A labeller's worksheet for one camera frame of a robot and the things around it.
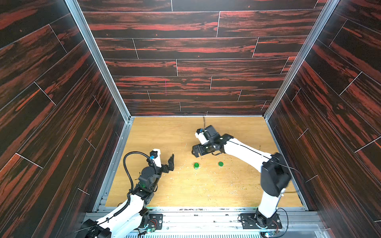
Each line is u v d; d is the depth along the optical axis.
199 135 0.80
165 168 0.72
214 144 0.68
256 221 0.66
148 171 0.62
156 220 0.72
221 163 0.94
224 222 0.75
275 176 0.48
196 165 0.91
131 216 0.55
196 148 0.78
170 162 0.73
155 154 0.67
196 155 0.79
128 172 0.69
